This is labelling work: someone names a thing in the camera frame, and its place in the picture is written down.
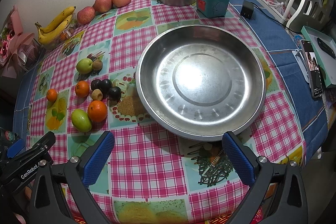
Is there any yellow banana bunch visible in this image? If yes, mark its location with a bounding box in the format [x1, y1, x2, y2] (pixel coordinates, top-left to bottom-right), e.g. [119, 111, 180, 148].
[35, 6, 76, 46]

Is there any small orange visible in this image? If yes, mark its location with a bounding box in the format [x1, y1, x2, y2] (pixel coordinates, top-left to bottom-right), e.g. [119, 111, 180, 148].
[46, 89, 58, 102]

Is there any medium orange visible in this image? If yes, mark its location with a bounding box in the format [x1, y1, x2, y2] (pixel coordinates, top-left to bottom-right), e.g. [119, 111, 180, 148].
[75, 81, 90, 98]

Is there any black power adapter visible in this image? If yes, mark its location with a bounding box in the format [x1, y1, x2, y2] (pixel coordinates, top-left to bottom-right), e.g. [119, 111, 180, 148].
[240, 0, 254, 19]

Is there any bottle with 28 label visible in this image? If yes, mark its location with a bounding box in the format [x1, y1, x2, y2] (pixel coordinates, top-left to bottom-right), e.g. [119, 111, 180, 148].
[0, 127, 20, 147]

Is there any teal white box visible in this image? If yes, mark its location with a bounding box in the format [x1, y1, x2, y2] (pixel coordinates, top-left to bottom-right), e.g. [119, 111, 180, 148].
[301, 26, 336, 88]

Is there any large orange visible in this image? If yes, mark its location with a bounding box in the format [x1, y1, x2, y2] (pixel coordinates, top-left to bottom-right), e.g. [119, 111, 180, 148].
[87, 100, 108, 122]

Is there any clear plastic fruit tray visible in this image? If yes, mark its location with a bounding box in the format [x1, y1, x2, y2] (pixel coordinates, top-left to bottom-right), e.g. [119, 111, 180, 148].
[40, 19, 77, 50]

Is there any white plastic chair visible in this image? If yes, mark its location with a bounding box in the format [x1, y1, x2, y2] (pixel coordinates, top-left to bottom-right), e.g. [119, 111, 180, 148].
[286, 0, 335, 32]

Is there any pink flower bouquet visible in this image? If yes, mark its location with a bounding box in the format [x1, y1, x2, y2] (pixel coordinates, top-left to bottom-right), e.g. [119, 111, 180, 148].
[1, 5, 39, 79]

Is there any blue denim table cover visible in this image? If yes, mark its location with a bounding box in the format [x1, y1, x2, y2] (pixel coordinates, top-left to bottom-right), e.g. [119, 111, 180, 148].
[13, 10, 328, 161]

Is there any teal toy box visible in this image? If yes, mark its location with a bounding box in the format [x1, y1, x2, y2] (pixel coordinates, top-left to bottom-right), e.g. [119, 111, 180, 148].
[196, 0, 230, 18]

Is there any red apple middle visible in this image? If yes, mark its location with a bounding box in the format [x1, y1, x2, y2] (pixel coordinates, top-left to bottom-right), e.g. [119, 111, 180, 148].
[93, 0, 113, 14]

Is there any large steel basin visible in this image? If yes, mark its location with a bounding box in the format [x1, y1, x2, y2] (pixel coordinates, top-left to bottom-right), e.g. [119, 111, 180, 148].
[135, 25, 266, 141]

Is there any smartphone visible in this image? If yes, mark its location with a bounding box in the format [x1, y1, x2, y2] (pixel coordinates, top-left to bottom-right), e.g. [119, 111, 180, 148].
[301, 40, 323, 98]

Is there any dark plum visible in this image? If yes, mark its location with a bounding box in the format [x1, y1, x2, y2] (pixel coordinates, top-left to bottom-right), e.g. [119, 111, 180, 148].
[90, 79, 101, 91]
[98, 79, 112, 96]
[108, 86, 121, 102]

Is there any brown kiwi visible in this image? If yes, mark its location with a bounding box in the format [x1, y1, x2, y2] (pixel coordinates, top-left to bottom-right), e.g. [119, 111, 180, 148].
[91, 89, 104, 101]
[92, 59, 103, 71]

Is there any green apple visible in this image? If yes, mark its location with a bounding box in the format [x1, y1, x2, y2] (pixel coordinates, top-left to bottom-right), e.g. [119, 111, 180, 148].
[76, 58, 93, 75]
[71, 109, 92, 133]

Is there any red apple left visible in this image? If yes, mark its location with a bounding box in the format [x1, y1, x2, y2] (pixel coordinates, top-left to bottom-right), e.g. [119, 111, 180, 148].
[77, 6, 95, 25]

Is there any round sticker badge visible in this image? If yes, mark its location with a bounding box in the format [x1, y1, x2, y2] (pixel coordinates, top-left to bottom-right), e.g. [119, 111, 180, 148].
[293, 34, 304, 45]

